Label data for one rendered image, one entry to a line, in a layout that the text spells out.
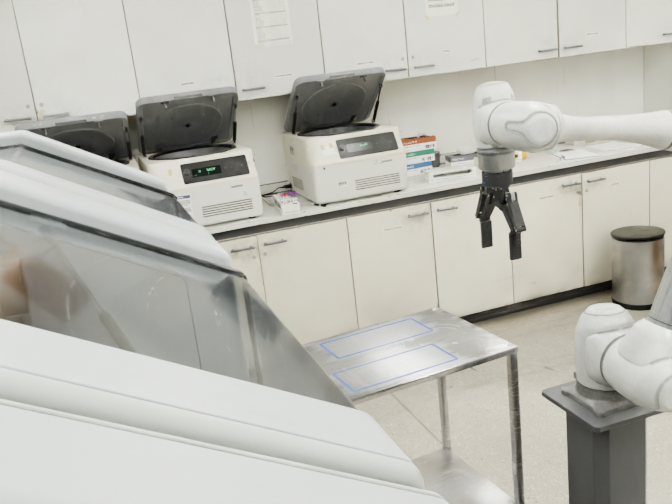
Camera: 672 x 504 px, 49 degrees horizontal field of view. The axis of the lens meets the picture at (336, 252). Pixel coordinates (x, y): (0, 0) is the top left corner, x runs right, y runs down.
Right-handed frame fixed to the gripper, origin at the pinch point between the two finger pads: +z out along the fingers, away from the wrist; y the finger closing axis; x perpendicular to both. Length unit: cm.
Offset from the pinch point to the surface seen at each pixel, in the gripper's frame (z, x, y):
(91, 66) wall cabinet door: -56, 83, 248
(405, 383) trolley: 38.4, 22.7, 16.2
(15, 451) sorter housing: -37, 100, -124
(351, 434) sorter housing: -26, 79, -111
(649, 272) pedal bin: 96, -205, 180
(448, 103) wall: -9, -134, 282
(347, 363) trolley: 38, 32, 37
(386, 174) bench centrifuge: 19, -60, 219
